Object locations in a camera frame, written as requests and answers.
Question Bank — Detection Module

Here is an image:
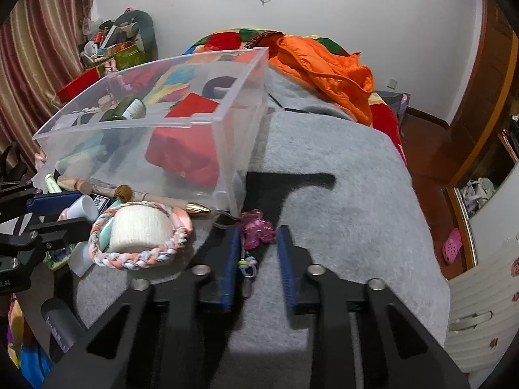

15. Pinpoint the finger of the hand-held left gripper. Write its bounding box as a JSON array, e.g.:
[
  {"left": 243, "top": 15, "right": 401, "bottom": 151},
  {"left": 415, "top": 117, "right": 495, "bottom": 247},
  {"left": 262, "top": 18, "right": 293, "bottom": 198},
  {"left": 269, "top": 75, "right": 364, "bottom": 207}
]
[
  {"left": 0, "top": 217, "right": 96, "bottom": 258},
  {"left": 0, "top": 180, "right": 84, "bottom": 223}
]

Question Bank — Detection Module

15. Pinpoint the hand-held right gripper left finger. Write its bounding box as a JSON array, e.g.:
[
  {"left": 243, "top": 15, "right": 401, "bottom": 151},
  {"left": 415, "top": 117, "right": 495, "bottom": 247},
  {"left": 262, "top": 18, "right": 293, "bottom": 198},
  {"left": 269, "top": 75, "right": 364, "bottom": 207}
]
[{"left": 42, "top": 226, "right": 244, "bottom": 389}]

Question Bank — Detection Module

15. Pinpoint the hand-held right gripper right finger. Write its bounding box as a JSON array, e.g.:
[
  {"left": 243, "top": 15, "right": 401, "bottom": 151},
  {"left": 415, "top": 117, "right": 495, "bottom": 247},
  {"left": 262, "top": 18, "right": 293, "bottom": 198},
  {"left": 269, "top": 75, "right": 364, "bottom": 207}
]
[{"left": 276, "top": 225, "right": 471, "bottom": 389}]

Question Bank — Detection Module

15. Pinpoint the beige tube with red band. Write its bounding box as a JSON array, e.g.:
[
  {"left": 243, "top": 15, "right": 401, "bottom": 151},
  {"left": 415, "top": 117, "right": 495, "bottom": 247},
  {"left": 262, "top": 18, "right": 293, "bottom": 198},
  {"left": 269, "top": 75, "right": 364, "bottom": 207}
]
[{"left": 57, "top": 175, "right": 95, "bottom": 194}]

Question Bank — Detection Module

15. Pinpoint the white bandage roll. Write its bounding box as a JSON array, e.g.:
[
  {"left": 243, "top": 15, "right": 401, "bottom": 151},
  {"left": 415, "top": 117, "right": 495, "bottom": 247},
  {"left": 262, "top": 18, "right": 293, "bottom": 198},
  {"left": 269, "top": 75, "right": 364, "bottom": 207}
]
[{"left": 106, "top": 206, "right": 174, "bottom": 253}]

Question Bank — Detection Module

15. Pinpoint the pastel braided ring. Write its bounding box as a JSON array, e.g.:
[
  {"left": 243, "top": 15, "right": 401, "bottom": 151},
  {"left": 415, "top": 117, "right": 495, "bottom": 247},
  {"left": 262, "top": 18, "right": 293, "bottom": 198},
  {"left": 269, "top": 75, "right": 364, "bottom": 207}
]
[{"left": 88, "top": 202, "right": 193, "bottom": 271}]

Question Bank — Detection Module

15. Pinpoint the clear plastic storage bin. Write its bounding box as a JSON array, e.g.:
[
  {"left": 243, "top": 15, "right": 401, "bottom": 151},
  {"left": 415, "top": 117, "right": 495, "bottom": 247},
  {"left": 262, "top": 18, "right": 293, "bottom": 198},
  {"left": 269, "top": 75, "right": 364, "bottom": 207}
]
[{"left": 32, "top": 46, "right": 270, "bottom": 217}]

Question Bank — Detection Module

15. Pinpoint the green printed packet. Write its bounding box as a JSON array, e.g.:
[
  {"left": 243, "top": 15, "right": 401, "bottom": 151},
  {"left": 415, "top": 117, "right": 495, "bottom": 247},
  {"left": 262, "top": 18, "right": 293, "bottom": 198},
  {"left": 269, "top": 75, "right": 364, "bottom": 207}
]
[{"left": 44, "top": 247, "right": 74, "bottom": 271}]

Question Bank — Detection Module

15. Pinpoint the white plastic jar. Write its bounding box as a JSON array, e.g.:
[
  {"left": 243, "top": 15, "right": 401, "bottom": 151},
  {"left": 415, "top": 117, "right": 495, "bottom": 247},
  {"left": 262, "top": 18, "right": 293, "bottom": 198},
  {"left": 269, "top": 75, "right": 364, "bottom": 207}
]
[{"left": 68, "top": 243, "right": 96, "bottom": 278}]

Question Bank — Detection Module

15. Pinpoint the mint green tube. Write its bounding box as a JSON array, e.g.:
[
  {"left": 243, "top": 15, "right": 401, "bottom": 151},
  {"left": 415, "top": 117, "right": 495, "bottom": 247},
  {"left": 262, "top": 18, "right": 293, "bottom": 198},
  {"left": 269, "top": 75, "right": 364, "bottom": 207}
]
[{"left": 97, "top": 213, "right": 116, "bottom": 252}]

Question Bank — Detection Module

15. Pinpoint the green teal square case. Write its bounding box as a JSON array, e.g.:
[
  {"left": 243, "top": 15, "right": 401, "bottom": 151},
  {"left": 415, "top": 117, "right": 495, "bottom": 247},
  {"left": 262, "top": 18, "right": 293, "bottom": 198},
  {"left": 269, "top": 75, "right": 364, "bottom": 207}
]
[{"left": 54, "top": 133, "right": 107, "bottom": 171}]

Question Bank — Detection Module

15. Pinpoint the black chair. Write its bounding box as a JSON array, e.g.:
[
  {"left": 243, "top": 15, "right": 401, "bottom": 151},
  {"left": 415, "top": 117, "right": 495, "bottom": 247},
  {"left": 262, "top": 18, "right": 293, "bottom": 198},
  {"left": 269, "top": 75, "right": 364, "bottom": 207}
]
[{"left": 0, "top": 142, "right": 27, "bottom": 185}]

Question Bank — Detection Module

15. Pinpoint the cream pen with gold tip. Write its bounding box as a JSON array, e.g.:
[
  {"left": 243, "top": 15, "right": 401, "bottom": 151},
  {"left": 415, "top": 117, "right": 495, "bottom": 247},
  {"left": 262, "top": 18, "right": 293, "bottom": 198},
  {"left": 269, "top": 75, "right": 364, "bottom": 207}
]
[{"left": 115, "top": 184, "right": 212, "bottom": 215}]

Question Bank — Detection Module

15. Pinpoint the black cylindrical bottle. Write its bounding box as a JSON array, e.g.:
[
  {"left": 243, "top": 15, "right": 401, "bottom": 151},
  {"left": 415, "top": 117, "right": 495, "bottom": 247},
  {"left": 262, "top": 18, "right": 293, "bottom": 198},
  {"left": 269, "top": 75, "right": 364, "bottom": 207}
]
[{"left": 41, "top": 298, "right": 88, "bottom": 355}]

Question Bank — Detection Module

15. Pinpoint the colourful printed cloth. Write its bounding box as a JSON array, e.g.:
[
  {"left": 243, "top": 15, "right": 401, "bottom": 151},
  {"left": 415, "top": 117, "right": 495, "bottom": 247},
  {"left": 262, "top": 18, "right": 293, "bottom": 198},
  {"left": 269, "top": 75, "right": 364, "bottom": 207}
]
[{"left": 7, "top": 296, "right": 53, "bottom": 389}]

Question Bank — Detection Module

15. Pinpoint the dark green glass bottle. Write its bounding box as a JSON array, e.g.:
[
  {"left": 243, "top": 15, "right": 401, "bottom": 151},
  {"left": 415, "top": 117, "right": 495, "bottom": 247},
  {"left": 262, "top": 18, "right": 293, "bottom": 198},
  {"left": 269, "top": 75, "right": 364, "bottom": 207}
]
[{"left": 99, "top": 94, "right": 147, "bottom": 122}]

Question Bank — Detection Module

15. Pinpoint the long red box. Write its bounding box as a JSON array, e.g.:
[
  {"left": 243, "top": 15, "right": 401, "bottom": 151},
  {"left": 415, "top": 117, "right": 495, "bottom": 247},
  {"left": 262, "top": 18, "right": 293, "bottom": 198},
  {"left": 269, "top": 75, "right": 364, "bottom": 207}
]
[{"left": 57, "top": 67, "right": 102, "bottom": 104}]

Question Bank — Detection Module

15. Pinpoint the red gift box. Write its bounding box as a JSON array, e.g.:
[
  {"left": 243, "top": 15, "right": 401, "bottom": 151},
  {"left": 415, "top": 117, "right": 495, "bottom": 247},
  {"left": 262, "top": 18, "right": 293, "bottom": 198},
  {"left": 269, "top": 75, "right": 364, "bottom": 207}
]
[{"left": 145, "top": 92, "right": 223, "bottom": 189}]

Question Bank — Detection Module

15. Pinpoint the striped red curtain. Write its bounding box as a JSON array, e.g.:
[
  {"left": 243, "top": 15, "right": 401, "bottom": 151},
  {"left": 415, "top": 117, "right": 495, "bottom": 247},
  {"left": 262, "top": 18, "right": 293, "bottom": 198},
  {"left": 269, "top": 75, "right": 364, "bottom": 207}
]
[{"left": 0, "top": 0, "right": 98, "bottom": 171}]

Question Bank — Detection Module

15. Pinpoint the green cardboard box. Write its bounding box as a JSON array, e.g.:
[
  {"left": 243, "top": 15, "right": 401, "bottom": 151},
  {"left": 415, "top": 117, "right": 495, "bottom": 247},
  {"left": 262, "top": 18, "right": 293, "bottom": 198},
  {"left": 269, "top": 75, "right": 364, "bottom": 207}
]
[{"left": 81, "top": 42, "right": 147, "bottom": 76}]

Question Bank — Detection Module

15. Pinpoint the pink clog shoe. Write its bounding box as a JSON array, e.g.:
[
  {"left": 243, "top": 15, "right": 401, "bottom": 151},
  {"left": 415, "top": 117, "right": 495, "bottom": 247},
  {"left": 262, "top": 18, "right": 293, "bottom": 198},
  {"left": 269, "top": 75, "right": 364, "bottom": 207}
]
[{"left": 442, "top": 228, "right": 463, "bottom": 265}]

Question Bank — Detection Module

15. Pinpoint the black round object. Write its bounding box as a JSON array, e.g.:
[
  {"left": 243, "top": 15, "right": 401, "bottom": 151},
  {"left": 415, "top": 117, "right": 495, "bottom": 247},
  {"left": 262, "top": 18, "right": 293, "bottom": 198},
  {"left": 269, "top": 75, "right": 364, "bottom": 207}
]
[{"left": 202, "top": 76, "right": 241, "bottom": 100}]

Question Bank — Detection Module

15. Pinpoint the grey green plush pillow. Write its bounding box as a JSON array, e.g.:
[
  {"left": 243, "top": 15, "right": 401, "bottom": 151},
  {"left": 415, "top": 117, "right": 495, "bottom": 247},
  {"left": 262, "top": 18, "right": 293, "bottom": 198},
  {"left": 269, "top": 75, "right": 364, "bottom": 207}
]
[{"left": 115, "top": 10, "right": 157, "bottom": 59}]

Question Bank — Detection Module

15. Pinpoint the white drawer cabinet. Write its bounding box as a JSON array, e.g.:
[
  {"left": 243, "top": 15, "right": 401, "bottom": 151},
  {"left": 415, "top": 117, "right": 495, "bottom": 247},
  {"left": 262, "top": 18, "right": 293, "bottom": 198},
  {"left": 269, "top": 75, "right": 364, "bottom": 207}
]
[{"left": 444, "top": 231, "right": 519, "bottom": 373}]

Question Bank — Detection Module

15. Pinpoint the grey purple cloth bag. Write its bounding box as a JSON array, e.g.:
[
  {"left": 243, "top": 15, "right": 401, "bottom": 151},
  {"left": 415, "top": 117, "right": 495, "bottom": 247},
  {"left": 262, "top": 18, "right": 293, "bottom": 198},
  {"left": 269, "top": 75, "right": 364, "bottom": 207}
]
[{"left": 373, "top": 91, "right": 411, "bottom": 127}]

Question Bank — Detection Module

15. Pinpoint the orange jacket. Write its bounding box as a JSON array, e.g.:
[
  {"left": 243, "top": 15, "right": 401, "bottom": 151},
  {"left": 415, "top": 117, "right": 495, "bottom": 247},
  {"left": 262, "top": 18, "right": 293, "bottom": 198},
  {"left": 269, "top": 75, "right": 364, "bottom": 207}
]
[{"left": 268, "top": 36, "right": 376, "bottom": 126}]

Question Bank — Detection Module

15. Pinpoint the white bag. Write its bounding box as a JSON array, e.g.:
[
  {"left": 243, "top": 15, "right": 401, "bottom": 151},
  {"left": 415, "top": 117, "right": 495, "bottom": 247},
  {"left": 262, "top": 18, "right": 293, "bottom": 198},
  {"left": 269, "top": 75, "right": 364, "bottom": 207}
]
[{"left": 460, "top": 177, "right": 496, "bottom": 216}]

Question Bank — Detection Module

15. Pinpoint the colourful patchwork blanket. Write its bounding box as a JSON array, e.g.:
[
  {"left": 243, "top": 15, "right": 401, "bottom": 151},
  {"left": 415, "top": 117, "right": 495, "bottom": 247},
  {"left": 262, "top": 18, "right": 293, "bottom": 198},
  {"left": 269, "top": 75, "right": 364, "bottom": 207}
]
[{"left": 182, "top": 28, "right": 406, "bottom": 165}]

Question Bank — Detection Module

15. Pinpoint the wooden wardrobe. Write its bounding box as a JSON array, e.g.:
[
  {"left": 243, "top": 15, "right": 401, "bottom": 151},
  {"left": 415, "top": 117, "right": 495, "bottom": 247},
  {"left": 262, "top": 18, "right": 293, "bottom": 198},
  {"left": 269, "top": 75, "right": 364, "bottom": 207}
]
[{"left": 446, "top": 0, "right": 519, "bottom": 189}]

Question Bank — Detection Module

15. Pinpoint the dark webbing strap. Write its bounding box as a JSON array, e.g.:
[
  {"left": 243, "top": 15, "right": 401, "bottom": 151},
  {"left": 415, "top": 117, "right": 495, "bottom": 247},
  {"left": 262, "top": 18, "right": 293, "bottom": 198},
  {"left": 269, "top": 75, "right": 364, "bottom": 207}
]
[{"left": 243, "top": 30, "right": 283, "bottom": 50}]

